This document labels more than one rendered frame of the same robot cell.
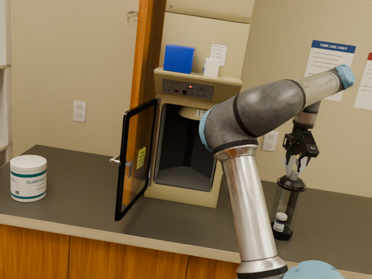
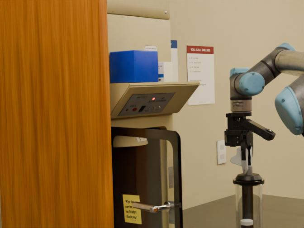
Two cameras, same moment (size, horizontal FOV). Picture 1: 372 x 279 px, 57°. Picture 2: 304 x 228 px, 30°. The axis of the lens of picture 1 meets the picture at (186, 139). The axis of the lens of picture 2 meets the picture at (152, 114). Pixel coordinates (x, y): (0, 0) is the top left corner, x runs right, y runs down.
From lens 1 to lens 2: 131 cm
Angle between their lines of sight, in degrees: 51
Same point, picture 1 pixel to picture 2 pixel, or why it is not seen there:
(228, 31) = (155, 29)
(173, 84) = (138, 100)
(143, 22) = (105, 26)
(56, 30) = not seen: outside the picture
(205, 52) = not seen: hidden behind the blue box
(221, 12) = (146, 9)
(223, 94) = (176, 102)
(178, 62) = (147, 70)
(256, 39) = not seen: hidden behind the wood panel
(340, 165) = (192, 173)
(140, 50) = (106, 62)
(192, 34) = (126, 36)
